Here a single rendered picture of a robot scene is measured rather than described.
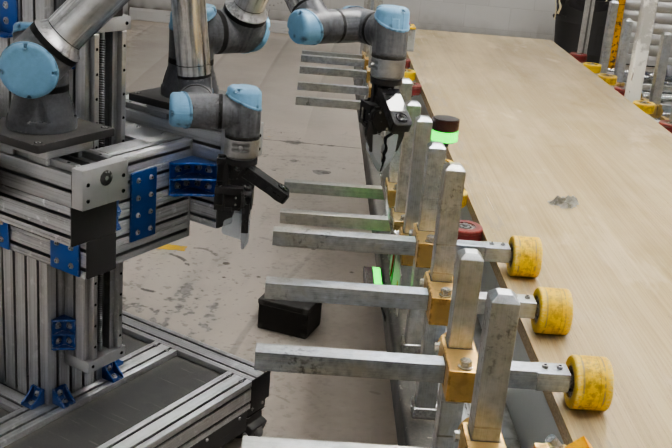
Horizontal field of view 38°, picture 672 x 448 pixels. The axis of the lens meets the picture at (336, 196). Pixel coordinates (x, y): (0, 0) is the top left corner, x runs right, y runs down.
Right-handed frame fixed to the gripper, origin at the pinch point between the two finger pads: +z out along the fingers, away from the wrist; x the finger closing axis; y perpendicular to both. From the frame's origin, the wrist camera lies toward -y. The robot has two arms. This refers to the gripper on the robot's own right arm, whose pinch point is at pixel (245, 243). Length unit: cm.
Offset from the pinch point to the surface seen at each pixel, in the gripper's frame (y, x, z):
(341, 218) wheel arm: -21.7, -23.6, 0.8
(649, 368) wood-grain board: -71, 61, -7
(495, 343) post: -36, 98, -28
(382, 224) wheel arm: -31.9, -23.6, 1.6
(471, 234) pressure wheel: -49.1, 3.8, -7.5
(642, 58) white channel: -134, -160, -23
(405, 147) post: -35.9, -27.3, -17.4
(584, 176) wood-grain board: -87, -49, -7
